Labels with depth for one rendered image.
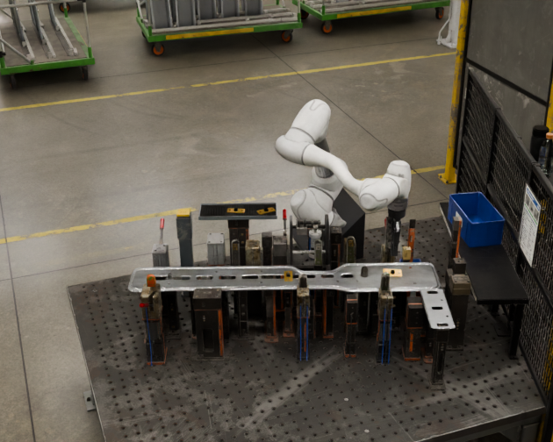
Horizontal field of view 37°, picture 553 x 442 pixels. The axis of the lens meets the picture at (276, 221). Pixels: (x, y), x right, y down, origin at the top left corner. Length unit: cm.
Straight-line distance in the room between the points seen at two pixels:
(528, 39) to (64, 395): 368
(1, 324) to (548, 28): 391
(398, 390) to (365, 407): 18
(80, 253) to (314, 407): 297
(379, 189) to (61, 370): 237
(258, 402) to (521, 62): 334
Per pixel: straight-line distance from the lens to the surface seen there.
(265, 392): 357
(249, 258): 382
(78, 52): 964
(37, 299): 563
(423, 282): 374
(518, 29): 598
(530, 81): 591
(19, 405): 480
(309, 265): 389
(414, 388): 362
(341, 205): 451
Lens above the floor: 299
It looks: 28 degrees down
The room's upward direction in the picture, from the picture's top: 1 degrees counter-clockwise
